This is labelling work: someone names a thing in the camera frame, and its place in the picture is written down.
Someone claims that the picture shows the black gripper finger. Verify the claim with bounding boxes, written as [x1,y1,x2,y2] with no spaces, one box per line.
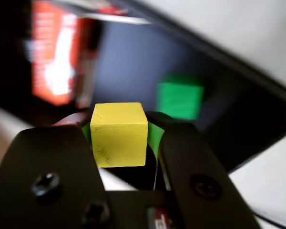
[145,111,262,229]
[0,112,112,229]

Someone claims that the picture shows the green wooden cube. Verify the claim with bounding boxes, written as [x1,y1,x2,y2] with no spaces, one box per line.
[156,73,205,121]

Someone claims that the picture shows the yellow wooden cube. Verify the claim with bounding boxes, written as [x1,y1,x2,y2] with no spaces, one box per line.
[90,102,149,168]

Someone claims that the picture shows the black cardboard box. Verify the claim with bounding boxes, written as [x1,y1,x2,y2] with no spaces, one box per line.
[0,0,286,191]

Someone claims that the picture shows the red printed packet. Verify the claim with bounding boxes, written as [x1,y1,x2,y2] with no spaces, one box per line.
[23,0,103,107]

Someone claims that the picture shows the thick black cable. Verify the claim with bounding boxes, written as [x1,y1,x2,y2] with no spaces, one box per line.
[252,211,286,229]

